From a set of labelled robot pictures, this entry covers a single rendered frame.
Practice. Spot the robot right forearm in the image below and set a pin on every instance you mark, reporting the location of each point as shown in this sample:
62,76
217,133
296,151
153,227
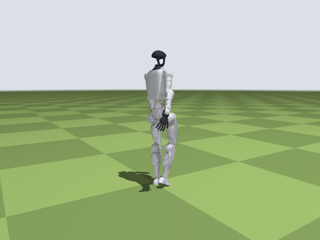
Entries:
168,102

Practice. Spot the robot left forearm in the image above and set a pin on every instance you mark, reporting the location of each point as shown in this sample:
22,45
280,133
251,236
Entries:
151,103

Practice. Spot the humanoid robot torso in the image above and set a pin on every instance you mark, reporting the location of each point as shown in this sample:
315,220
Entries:
156,91

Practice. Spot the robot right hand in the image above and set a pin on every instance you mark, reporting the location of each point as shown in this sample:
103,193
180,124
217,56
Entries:
164,121

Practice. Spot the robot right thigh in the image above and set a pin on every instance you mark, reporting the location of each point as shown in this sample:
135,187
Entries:
172,131

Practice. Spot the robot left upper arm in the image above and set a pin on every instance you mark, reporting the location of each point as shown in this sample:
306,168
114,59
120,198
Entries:
146,80

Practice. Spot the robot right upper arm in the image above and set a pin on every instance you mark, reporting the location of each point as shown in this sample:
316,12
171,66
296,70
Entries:
167,81

